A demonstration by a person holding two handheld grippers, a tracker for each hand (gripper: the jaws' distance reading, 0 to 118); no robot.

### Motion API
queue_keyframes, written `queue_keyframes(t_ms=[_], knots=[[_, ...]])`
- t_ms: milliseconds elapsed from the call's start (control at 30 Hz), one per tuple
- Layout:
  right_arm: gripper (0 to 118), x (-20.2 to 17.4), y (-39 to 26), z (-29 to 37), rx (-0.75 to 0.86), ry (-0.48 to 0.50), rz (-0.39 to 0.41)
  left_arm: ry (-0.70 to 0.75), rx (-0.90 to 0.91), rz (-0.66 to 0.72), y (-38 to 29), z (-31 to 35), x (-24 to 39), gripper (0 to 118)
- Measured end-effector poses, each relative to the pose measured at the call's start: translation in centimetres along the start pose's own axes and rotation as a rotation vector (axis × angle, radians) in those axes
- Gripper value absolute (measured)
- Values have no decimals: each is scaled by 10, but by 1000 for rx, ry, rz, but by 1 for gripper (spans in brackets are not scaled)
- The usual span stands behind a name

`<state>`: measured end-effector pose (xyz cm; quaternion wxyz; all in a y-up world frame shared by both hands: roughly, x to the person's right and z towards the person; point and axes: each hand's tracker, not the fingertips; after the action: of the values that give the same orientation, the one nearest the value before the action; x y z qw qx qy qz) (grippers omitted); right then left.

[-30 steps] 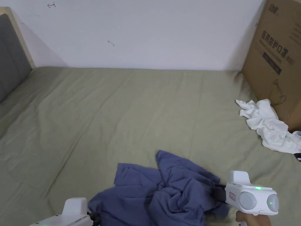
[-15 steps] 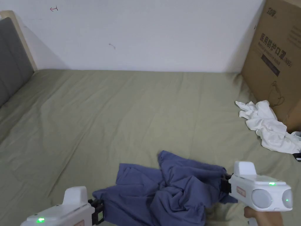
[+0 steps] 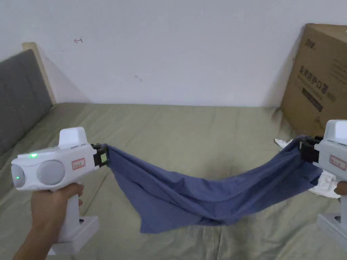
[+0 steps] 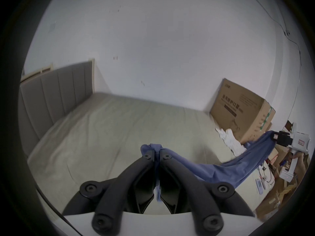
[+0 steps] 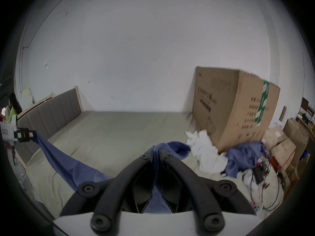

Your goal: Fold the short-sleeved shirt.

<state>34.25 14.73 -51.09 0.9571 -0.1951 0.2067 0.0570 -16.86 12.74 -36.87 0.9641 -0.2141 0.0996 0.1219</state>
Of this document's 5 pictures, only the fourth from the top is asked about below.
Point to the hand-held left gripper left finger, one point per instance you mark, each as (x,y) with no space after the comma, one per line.
(115,193)

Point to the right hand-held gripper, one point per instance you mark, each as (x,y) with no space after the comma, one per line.
(301,140)

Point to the grey padded headboard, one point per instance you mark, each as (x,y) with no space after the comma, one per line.
(49,99)

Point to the small white device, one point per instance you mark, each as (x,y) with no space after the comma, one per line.
(260,185)

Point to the white cloth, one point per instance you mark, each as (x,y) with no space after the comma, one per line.
(232,141)

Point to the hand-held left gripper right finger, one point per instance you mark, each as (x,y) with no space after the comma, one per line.
(196,193)

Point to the brown cardboard carton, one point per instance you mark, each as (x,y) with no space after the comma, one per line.
(241,109)

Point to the bed with beige sheet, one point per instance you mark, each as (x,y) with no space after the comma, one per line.
(110,131)

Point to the person's right hand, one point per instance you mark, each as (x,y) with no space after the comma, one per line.
(294,157)

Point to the blue shirt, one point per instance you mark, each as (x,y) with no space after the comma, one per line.
(228,166)

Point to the pile of flat cardboard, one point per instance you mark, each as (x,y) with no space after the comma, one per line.
(283,188)

